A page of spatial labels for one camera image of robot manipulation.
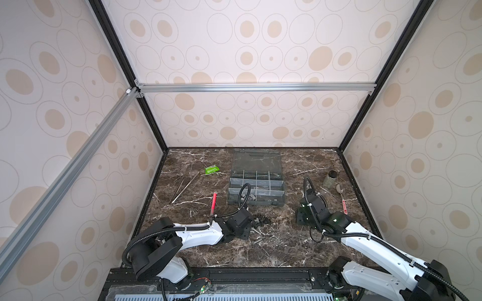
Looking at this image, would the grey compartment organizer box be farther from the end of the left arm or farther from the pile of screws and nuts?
the end of the left arm

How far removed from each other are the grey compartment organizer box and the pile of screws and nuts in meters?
0.06

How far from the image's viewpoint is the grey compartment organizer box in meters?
0.98

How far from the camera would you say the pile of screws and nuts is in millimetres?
832
